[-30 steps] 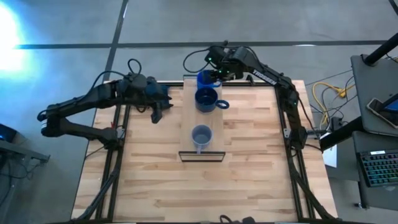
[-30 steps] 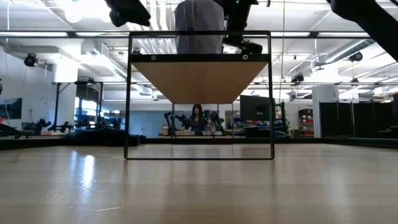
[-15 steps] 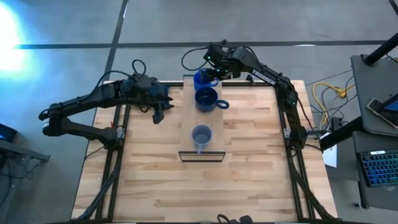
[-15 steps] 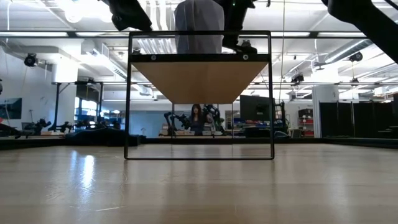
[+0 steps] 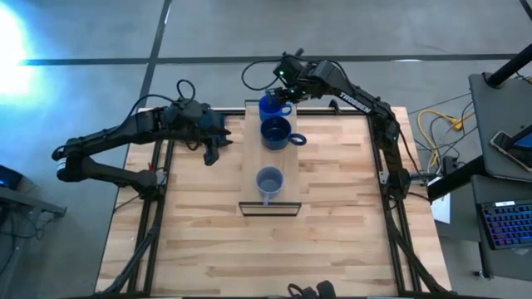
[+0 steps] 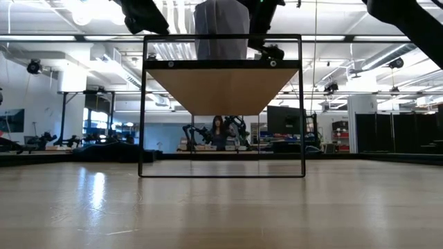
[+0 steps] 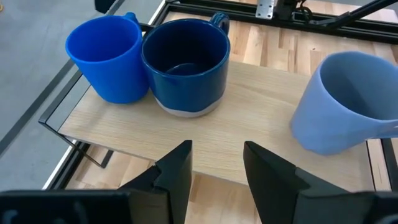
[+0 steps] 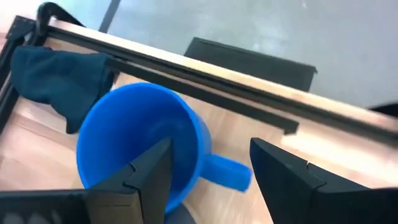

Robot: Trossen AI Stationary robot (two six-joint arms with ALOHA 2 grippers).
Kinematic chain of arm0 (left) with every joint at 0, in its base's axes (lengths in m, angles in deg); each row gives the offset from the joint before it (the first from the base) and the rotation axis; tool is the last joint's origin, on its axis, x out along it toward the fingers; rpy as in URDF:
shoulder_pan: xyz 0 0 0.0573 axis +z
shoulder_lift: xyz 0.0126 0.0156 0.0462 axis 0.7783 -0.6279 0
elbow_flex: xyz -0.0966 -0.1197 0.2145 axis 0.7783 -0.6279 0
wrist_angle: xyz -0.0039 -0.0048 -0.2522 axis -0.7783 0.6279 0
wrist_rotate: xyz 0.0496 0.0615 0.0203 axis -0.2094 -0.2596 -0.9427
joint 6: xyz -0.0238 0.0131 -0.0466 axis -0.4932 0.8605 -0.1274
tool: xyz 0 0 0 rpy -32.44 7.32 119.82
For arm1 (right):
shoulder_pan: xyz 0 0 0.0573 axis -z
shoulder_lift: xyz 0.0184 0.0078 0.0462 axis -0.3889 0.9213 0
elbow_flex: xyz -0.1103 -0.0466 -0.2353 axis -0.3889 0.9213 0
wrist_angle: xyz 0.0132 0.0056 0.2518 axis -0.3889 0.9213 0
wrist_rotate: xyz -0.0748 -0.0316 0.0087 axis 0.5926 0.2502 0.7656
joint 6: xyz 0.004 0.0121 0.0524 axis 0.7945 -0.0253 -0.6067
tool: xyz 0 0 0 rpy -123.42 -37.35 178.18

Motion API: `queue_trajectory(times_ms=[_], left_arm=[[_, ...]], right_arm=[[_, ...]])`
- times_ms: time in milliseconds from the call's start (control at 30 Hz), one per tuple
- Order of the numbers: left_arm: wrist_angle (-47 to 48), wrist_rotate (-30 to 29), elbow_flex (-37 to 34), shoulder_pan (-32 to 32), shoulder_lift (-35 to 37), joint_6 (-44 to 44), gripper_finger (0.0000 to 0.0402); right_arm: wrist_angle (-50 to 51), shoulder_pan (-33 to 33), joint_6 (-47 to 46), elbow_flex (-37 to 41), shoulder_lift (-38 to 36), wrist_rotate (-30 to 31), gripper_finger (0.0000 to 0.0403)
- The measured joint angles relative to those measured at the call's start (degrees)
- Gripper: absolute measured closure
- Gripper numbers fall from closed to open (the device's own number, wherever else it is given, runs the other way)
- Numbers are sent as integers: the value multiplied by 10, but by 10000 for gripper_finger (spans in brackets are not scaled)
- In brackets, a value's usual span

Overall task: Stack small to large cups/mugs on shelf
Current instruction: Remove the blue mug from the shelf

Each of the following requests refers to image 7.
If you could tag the navy ceramic mug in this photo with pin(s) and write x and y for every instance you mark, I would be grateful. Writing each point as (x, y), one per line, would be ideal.
(186, 90)

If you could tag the wooden shelf with metal frame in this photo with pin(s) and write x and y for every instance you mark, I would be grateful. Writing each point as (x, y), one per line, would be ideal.
(248, 124)

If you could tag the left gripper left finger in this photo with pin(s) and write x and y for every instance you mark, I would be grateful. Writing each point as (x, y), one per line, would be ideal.
(168, 193)

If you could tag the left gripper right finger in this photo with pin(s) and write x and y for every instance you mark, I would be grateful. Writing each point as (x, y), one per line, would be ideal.
(280, 193)

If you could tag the silver metal bracket plate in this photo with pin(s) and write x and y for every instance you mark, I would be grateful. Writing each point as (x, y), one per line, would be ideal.
(265, 8)

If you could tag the bright blue plastic mug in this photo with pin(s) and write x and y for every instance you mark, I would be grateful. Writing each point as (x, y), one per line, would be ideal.
(109, 59)

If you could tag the black aluminium table frame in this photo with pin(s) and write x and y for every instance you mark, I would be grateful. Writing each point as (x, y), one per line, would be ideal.
(357, 31)

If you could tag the light blue plastic mug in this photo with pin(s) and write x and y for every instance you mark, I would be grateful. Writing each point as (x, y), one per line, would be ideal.
(326, 124)

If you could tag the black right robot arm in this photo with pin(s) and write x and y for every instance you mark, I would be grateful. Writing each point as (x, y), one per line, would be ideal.
(289, 7)

